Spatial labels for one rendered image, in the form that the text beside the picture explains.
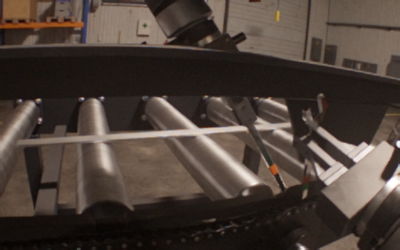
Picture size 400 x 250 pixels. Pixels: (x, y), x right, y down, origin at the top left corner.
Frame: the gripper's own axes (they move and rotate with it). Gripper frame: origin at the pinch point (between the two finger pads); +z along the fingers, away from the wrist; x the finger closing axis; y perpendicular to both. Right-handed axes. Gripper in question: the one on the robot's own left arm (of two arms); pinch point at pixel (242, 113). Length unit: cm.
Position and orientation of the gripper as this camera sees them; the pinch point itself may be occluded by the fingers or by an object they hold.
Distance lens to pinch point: 49.7
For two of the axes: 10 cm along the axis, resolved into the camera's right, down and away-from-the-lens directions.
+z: 5.1, 8.3, 2.1
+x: -2.6, -0.9, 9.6
